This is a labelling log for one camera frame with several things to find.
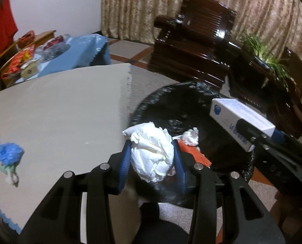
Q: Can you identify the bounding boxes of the blue plastic bag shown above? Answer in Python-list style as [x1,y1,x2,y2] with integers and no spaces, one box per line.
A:
[0,142,24,166]

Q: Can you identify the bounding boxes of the blue scalloped table cloth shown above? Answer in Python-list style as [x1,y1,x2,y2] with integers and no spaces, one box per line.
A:
[0,209,22,234]

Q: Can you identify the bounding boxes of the green rubber glove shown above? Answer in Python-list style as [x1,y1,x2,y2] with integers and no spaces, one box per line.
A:
[0,164,13,175]

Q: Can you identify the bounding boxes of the white tissue ball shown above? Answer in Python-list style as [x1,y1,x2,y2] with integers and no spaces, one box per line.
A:
[122,122,174,183]

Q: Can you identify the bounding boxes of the red snack bag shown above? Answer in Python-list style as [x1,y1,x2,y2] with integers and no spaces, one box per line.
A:
[1,45,35,79]

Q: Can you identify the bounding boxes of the dark wooden armchair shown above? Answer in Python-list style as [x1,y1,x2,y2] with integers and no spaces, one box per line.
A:
[147,0,237,89]

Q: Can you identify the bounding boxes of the glass fruit bowl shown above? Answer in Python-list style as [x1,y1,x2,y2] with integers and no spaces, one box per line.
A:
[35,34,71,62]

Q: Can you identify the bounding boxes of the wooden side cabinet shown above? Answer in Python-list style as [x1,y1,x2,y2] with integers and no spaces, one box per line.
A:
[0,30,56,73]

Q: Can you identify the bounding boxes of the orange foam net sleeve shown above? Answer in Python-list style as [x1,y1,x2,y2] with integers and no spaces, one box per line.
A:
[178,139,212,168]

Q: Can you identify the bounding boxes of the wooden chair backrest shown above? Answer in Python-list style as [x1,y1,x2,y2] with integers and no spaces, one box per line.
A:
[0,41,17,68]

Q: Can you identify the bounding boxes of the blue side table cloth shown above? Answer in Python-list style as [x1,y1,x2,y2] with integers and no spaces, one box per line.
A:
[31,34,111,79]

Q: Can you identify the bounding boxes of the gold tissue box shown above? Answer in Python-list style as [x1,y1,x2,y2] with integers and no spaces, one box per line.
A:
[20,60,39,81]

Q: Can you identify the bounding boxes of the beige felt table mat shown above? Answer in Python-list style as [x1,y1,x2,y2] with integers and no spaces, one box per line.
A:
[0,63,131,229]

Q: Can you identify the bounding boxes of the red apples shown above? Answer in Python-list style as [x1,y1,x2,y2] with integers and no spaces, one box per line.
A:
[43,35,64,50]

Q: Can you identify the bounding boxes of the patterned beige curtain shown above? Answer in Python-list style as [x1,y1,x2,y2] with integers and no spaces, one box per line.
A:
[101,0,302,60]

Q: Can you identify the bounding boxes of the black trash bag bin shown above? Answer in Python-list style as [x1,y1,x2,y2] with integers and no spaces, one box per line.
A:
[129,82,255,207]

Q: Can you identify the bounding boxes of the small crumpled white tissue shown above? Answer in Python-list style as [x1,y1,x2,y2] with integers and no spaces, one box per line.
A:
[5,172,19,187]

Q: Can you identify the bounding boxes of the white cardboard box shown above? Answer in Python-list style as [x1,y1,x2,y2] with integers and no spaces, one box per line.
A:
[209,98,276,152]

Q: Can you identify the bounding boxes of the red cloth drape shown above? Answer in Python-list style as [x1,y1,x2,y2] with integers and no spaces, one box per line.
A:
[0,0,18,52]

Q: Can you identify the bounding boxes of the green potted plant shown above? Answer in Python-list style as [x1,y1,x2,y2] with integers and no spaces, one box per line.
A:
[240,33,291,84]

